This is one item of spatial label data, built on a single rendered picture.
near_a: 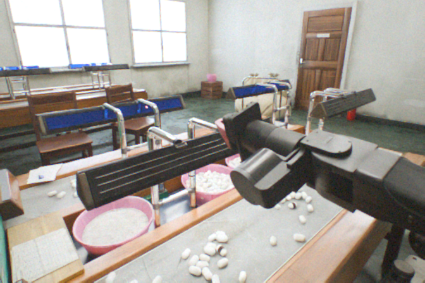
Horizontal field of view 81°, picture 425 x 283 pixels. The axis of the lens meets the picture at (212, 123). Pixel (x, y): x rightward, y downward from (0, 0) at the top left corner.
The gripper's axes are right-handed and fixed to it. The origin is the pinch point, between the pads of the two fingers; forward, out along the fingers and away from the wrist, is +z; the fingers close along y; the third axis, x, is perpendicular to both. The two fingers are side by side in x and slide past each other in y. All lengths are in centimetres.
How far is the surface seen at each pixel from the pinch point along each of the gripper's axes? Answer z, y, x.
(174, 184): 58, 52, 0
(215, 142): 13.6, 13.3, 4.9
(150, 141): 29.4, 10.7, -7.5
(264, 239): 5, 51, 7
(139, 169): 11.5, 6.1, -16.7
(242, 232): 12, 50, 3
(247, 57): 435, 157, 399
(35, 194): 81, 31, -50
